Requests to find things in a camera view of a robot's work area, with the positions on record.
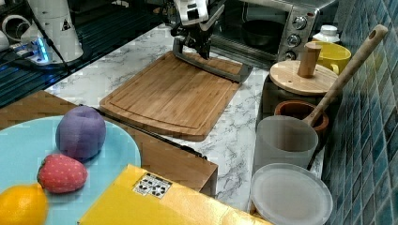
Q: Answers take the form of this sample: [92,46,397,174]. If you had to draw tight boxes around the black cable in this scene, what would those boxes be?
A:
[23,0,70,71]

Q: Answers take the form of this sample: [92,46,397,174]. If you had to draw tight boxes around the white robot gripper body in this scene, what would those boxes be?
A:
[171,0,225,39]

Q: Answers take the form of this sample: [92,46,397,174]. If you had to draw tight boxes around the white tape roll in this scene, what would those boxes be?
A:
[1,14,31,43]

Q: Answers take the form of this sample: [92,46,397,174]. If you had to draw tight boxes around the black pan inside oven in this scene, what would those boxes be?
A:
[241,20,284,46]

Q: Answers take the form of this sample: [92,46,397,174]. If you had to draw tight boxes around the frosted plastic cup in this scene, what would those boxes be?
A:
[253,115,318,173]

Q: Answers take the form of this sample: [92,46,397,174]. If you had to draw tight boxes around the white bottle cap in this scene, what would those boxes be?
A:
[313,24,340,43]

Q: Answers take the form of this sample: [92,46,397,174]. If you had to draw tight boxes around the wooden spoon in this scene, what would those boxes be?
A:
[303,24,389,127]

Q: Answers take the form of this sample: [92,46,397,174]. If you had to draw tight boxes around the dark jar with wooden lid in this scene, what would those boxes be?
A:
[257,42,338,122]

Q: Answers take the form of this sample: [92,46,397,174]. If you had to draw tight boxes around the orange fruit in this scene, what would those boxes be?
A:
[0,183,49,225]

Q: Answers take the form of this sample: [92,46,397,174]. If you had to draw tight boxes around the frosted plastic lid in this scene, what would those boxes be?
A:
[251,163,333,225]

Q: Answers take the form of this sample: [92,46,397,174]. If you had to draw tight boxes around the red plush strawberry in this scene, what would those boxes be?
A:
[37,154,88,194]

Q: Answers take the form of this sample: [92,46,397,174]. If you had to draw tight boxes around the brown wooden mortar bowl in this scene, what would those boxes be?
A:
[274,100,329,138]

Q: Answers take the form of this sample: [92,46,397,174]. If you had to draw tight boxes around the bamboo cutting board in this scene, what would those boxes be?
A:
[99,52,240,142]

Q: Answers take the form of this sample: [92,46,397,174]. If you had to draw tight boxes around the light blue plate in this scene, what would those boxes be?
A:
[0,116,141,225]

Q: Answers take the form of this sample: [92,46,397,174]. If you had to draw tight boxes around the yellow cardboard box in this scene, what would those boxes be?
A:
[78,165,272,225]

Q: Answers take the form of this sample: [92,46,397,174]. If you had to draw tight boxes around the silver toaster oven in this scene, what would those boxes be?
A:
[213,0,339,62]

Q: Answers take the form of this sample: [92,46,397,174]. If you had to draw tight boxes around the glass oven door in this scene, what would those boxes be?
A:
[173,35,277,83]

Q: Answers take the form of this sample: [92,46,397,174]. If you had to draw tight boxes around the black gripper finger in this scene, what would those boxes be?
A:
[184,31,210,60]

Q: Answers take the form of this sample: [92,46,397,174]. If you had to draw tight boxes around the yellow ceramic mug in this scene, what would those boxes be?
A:
[315,41,351,75]

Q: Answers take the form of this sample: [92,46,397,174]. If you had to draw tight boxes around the purple plush plum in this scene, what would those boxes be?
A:
[55,106,106,162]

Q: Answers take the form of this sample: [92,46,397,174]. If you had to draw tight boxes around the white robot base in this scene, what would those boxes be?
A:
[21,0,84,66]

